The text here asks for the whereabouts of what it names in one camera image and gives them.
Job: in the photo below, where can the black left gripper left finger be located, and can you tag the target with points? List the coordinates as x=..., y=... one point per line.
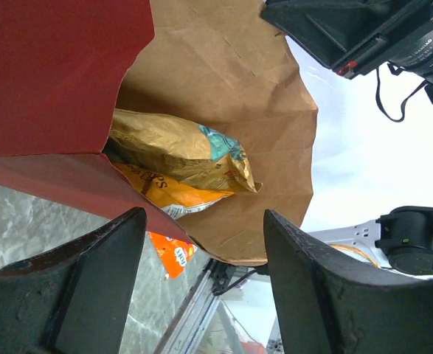
x=73, y=298

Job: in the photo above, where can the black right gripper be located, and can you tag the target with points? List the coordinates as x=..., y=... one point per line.
x=348, y=37

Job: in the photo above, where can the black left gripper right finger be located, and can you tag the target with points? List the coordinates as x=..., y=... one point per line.
x=328, y=302

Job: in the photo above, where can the orange Kettle chips bag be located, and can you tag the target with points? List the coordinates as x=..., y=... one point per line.
x=171, y=196

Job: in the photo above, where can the tan paper chips bag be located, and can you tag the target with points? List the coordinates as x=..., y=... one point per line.
x=186, y=151

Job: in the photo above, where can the red brown paper bag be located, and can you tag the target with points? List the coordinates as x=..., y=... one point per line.
x=66, y=65

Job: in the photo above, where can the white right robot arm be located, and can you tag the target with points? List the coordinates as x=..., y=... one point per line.
x=373, y=157

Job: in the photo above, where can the orange snack packet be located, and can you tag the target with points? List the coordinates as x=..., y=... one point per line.
x=174, y=254

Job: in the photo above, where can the aluminium frame rails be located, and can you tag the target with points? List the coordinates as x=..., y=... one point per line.
x=228, y=310

